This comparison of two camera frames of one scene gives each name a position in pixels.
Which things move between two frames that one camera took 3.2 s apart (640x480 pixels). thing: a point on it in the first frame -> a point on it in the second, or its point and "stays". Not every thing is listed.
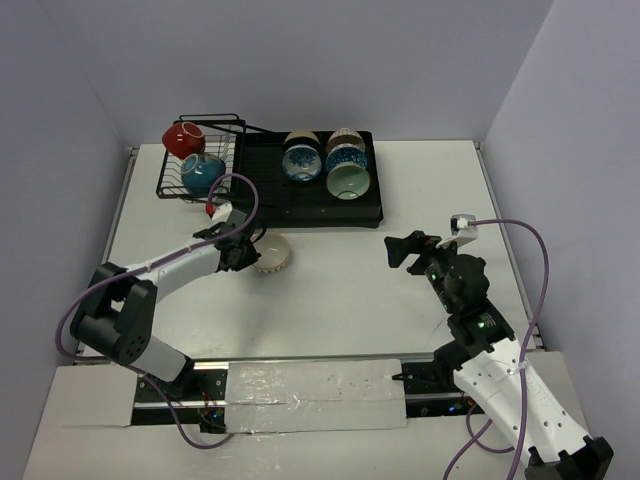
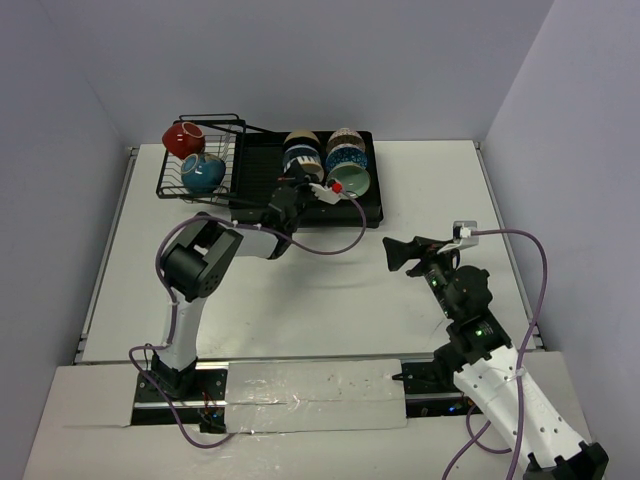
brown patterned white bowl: [345, 138] stays
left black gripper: [245, 251] -> [298, 185]
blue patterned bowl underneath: [346, 152] stays
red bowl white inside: [183, 139] stays
